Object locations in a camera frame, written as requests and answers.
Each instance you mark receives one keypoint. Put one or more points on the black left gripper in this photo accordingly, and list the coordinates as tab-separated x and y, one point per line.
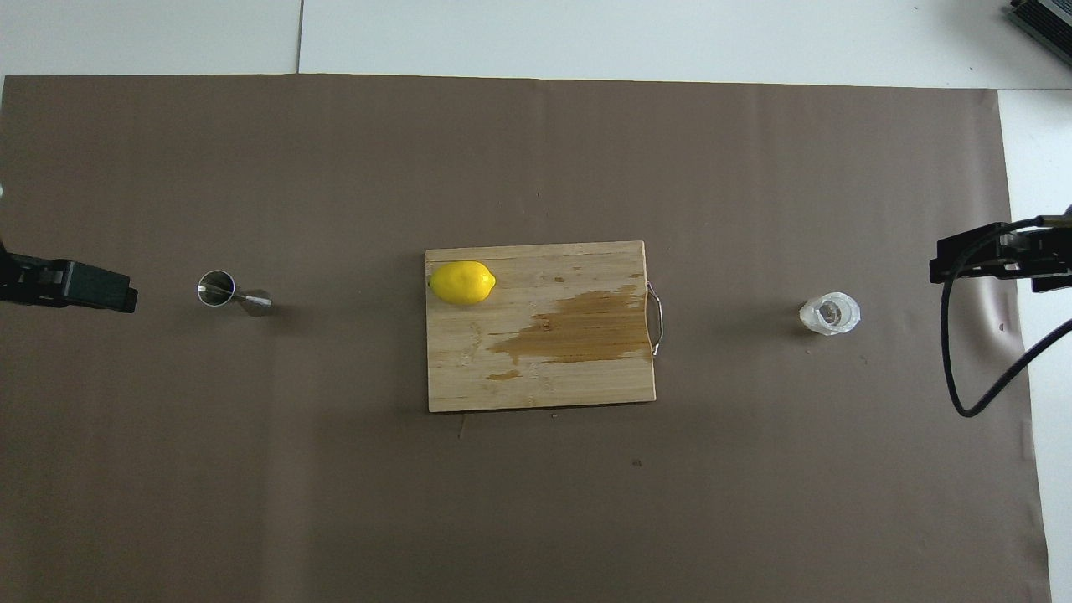
25	280

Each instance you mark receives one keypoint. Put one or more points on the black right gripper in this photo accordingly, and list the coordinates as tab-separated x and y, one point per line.
1047	247

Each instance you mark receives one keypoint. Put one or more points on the steel double jigger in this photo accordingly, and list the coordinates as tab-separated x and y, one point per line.
216	289

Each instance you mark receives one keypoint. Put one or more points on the clear plastic cup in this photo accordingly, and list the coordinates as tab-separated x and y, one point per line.
829	314

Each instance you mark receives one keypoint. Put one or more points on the brown paper table mat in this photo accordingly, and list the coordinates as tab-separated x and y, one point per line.
251	461

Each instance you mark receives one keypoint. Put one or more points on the black ribbed metal device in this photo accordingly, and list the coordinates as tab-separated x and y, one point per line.
1047	17

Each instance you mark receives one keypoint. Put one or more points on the yellow lemon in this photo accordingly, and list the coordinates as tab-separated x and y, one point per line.
461	283

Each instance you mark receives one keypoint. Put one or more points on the wooden cutting board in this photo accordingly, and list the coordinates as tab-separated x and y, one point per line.
536	377

